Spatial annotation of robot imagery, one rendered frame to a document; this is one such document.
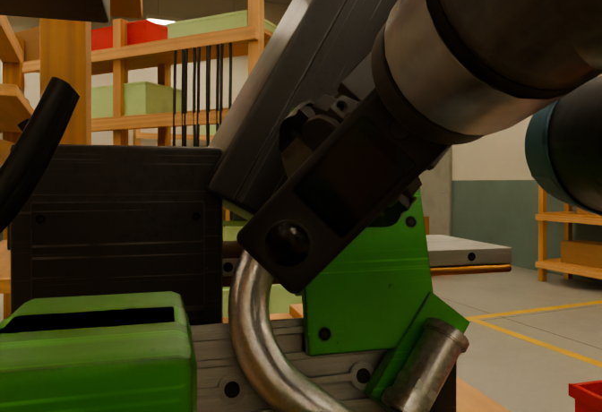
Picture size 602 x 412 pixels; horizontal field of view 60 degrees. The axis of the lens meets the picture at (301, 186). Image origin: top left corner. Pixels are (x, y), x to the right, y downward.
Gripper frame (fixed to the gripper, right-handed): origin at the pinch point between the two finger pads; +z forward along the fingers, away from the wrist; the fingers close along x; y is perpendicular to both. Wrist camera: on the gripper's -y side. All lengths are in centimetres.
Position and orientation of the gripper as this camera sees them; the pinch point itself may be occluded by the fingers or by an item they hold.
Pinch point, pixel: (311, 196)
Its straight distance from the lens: 41.5
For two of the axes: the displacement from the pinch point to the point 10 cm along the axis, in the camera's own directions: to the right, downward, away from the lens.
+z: -2.4, 2.5, 9.4
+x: -7.4, -6.8, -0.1
